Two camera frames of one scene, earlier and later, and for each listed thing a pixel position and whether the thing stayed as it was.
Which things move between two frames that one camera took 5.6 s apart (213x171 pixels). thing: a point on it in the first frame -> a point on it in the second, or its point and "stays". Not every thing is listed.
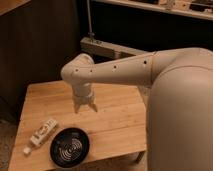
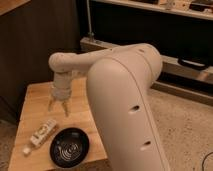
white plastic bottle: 39,136 stays
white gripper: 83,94 -> 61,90
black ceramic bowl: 69,148 stays
